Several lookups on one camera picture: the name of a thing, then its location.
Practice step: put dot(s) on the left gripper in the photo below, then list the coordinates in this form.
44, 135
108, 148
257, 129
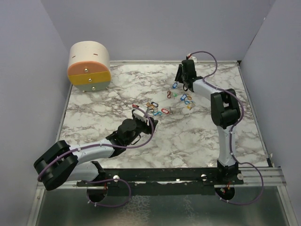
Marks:
147, 128

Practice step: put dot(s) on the red key tag with key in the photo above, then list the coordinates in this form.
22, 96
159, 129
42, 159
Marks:
167, 110

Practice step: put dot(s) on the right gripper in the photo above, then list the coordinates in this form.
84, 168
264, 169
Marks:
177, 79

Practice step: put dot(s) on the blue key tag with key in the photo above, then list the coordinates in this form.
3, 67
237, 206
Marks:
183, 97

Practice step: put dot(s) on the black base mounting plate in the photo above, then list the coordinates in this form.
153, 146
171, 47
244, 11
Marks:
123, 188

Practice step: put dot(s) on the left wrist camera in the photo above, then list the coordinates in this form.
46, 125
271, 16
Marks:
140, 114

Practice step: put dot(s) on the orange carabiner near black tag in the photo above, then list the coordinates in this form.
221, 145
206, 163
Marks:
150, 105

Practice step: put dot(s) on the round three-drawer storage box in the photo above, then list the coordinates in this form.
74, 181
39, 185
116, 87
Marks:
89, 66

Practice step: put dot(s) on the light blue carabiner middle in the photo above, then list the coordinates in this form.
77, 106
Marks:
157, 113

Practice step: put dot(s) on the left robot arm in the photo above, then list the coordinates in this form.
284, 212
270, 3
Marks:
62, 162

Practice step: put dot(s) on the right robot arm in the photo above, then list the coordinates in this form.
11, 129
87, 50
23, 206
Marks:
225, 114

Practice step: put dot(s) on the aluminium rail frame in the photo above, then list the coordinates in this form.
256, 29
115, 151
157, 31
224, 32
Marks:
205, 176

